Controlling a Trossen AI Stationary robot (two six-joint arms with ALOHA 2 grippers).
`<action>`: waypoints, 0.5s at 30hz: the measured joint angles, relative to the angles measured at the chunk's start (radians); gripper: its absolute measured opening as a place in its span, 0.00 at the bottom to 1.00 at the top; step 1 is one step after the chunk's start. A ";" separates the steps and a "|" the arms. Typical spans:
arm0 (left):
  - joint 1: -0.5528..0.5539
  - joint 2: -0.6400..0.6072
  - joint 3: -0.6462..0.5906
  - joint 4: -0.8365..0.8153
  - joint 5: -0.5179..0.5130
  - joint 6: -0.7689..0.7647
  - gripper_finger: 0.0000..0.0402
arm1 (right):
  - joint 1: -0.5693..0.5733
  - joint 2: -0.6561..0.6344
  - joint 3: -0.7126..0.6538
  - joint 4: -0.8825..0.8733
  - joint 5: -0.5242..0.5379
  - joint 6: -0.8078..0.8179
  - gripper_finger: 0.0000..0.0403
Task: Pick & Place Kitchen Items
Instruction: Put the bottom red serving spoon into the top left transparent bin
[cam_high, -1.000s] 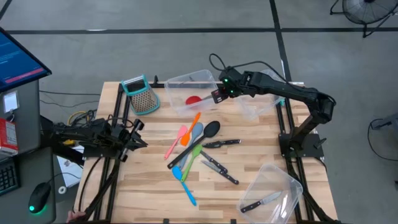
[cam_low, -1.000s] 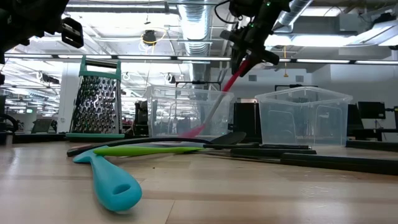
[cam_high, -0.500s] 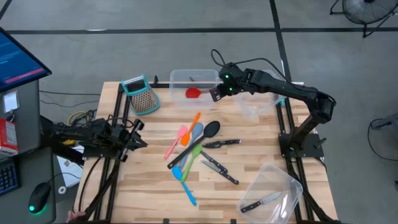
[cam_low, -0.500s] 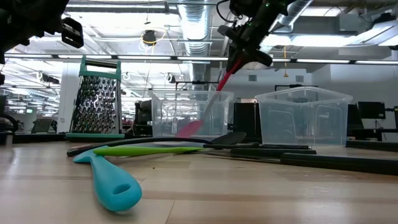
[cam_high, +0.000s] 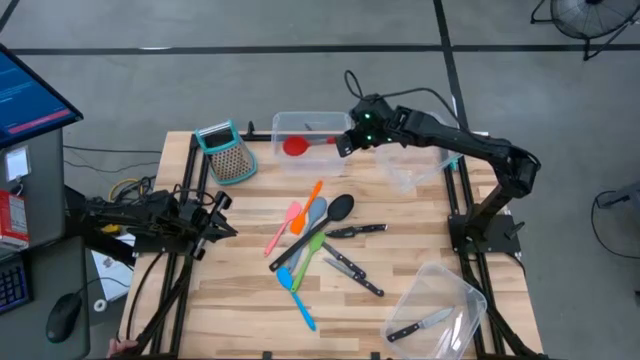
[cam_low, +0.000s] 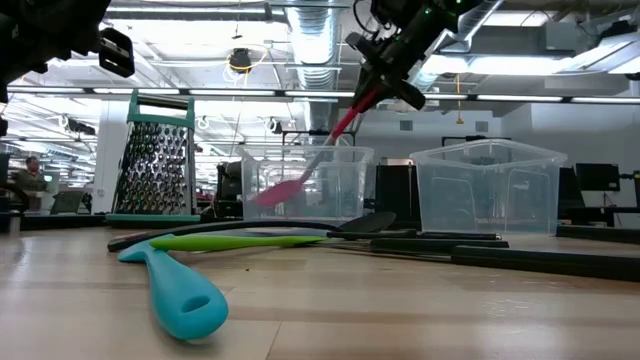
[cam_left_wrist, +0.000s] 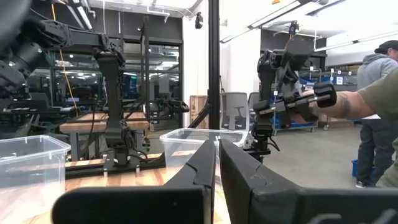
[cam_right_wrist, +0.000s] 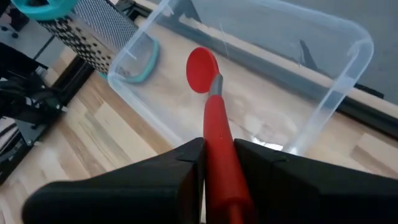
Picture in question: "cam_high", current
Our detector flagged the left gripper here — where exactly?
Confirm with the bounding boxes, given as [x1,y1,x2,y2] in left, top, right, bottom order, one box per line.
[175,192,239,261]

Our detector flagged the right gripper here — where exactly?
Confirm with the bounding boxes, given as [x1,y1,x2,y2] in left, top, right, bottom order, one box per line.
[335,93,401,159]

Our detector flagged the clear plastic bin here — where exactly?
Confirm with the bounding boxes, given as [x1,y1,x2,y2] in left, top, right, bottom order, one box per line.
[380,260,489,360]
[373,110,464,196]
[271,110,354,178]

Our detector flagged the red spoon with steel shaft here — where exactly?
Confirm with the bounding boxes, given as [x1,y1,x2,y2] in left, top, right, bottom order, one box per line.
[282,134,339,158]

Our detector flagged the large black spoon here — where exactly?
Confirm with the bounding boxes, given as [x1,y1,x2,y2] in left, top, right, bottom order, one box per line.
[268,193,356,274]

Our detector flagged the pink silicone spatula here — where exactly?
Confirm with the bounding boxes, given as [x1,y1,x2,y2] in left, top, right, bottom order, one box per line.
[263,200,303,257]

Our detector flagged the grey silicone spoon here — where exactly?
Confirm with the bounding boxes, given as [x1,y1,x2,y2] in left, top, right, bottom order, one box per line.
[285,195,329,274]

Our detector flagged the orange silicone spatula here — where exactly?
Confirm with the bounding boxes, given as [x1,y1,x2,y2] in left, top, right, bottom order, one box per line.
[289,179,324,236]

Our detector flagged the blue silicone spatula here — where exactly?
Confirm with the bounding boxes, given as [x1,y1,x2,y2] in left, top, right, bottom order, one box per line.
[275,265,318,332]

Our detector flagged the black-handled steel knife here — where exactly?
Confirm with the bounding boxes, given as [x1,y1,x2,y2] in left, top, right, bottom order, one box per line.
[324,223,389,239]
[385,306,455,344]
[323,256,386,298]
[321,241,368,280]

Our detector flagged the green silicone spatula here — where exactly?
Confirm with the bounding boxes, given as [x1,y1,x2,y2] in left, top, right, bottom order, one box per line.
[289,230,327,294]

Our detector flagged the teal metal box grater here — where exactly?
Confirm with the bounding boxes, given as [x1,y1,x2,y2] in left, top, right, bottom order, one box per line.
[193,118,259,187]

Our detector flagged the white paper sheet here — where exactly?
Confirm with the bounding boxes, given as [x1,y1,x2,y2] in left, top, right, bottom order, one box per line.
[91,247,135,303]

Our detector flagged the person's hand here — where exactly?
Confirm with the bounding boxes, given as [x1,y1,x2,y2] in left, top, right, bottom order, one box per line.
[106,338,140,359]

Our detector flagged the grey desk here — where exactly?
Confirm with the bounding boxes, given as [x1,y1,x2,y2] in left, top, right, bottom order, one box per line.
[0,234,92,360]

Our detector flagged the black computer mouse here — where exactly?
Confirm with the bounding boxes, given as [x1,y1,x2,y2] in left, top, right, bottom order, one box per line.
[45,292,84,344]

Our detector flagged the grey cabinet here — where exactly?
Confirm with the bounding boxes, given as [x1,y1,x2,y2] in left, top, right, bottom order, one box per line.
[0,127,66,251]

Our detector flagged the white paper label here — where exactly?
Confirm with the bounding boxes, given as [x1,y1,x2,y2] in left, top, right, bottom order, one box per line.
[4,145,32,182]

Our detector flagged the black keyboard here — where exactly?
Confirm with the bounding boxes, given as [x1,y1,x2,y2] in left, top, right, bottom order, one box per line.
[0,257,32,316]

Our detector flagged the computer monitor with blue screen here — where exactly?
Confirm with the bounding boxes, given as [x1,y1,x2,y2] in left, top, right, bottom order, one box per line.
[0,42,85,150]

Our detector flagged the black floor fan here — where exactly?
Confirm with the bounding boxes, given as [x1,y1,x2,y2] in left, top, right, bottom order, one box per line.
[529,0,640,62]

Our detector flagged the black aluminium frame rails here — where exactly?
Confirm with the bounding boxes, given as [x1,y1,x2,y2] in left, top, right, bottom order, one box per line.
[117,130,274,357]
[442,154,551,360]

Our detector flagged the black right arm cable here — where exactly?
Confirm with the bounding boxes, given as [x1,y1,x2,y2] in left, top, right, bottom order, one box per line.
[343,69,464,129]

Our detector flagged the yellow cable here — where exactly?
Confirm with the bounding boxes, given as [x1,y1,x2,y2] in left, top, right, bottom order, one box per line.
[108,177,146,201]

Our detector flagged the thick black cable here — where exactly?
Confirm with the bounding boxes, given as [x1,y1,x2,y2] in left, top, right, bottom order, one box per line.
[123,251,167,346]

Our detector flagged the thin black floor cable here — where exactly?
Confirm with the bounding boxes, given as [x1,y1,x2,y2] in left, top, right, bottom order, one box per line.
[62,143,164,174]

